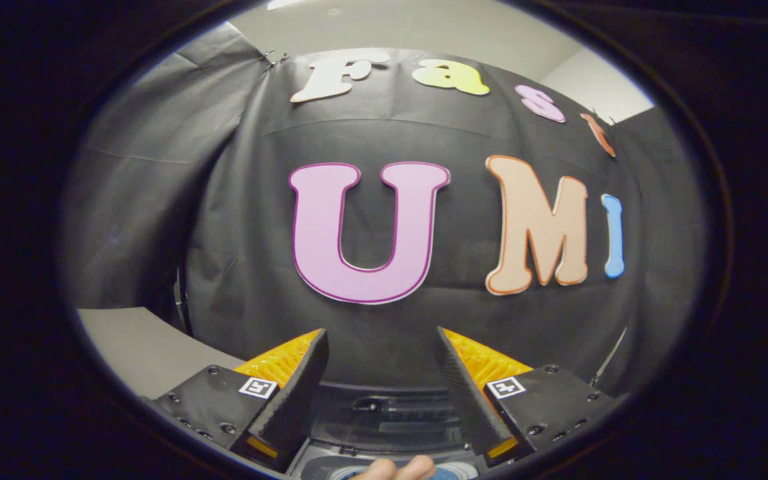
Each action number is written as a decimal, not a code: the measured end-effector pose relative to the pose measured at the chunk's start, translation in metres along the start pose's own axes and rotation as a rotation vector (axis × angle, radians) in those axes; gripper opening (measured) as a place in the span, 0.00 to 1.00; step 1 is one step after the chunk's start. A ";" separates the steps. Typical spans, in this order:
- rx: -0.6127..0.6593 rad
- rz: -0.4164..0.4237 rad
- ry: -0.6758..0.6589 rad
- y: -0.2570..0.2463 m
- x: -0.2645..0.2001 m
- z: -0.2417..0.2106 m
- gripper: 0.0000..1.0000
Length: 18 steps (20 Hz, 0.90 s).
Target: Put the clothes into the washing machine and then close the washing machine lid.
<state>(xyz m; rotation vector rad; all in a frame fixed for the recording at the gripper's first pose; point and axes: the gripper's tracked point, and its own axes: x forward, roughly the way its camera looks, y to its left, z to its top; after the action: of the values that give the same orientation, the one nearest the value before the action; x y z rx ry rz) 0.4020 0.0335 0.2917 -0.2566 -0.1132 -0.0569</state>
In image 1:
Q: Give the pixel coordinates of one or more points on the grey washing machine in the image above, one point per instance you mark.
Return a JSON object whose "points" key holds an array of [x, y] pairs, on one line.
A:
{"points": [[317, 463]]}

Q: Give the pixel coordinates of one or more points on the beige cabinet with dark frame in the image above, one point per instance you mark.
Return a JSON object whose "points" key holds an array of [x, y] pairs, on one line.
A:
{"points": [[137, 346]]}

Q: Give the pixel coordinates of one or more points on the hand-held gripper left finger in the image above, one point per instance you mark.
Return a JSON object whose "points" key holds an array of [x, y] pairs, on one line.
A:
{"points": [[287, 406]]}

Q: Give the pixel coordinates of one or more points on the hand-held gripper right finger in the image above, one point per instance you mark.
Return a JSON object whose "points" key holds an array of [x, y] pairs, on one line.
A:
{"points": [[467, 400]]}

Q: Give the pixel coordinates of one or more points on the black backdrop cloth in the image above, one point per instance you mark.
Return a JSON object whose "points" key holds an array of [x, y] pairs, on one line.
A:
{"points": [[257, 233]]}

